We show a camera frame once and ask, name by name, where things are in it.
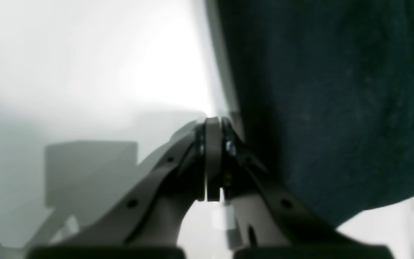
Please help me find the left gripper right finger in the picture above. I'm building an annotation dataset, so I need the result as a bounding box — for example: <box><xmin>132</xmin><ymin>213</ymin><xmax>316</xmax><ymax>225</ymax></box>
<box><xmin>206</xmin><ymin>117</ymin><xmax>392</xmax><ymax>259</ymax></box>

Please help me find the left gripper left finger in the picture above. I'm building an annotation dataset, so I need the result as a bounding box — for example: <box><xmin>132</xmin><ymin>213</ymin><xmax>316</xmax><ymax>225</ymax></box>
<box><xmin>27</xmin><ymin>119</ymin><xmax>206</xmax><ymax>259</ymax></box>

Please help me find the black T-shirt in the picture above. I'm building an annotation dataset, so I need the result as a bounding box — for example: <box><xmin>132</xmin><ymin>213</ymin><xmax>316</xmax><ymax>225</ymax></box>
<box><xmin>217</xmin><ymin>0</ymin><xmax>414</xmax><ymax>226</ymax></box>

